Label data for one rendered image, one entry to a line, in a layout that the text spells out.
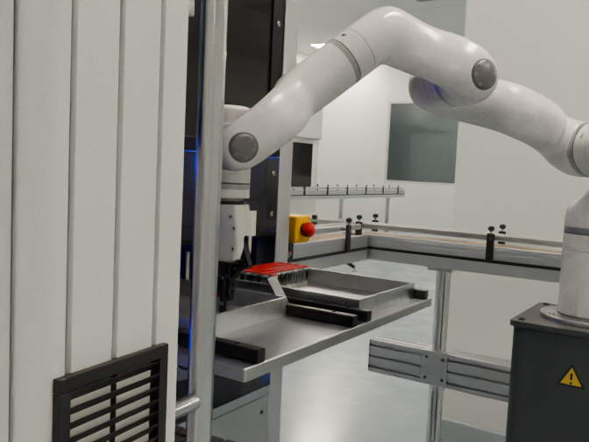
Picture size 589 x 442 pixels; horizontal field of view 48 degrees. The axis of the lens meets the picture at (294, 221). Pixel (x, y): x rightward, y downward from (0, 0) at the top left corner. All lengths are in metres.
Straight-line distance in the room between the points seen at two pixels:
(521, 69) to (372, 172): 7.56
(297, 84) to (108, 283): 0.71
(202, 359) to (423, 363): 1.79
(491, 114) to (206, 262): 0.85
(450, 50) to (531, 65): 1.63
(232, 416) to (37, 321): 1.19
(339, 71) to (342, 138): 9.40
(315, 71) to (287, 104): 0.11
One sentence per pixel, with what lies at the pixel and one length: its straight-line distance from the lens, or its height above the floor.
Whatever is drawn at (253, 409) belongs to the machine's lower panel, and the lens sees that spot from 1.69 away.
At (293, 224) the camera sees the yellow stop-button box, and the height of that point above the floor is 1.01.
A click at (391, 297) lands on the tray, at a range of 1.37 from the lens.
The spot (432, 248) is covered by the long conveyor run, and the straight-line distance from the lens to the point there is 2.27.
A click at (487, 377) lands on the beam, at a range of 2.31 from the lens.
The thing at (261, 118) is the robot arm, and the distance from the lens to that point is 1.04.
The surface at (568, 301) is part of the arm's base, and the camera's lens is 1.50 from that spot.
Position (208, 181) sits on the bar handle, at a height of 1.14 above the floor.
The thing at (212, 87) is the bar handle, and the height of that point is 1.22.
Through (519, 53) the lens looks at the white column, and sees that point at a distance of 2.86.
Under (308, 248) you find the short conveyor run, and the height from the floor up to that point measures 0.91.
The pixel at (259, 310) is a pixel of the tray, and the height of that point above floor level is 0.90.
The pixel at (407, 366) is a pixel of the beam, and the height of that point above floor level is 0.48.
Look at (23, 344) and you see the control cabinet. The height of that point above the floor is 1.03.
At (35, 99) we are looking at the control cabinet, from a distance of 0.45.
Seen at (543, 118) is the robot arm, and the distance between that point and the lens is 1.37.
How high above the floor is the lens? 1.15
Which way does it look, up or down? 5 degrees down
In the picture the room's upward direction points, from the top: 3 degrees clockwise
